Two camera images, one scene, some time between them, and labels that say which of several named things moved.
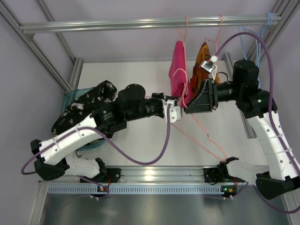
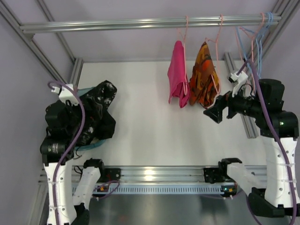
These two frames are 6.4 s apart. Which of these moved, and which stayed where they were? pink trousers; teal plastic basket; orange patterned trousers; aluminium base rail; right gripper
Moved: right gripper
Stayed: orange patterned trousers; pink trousers; aluminium base rail; teal plastic basket
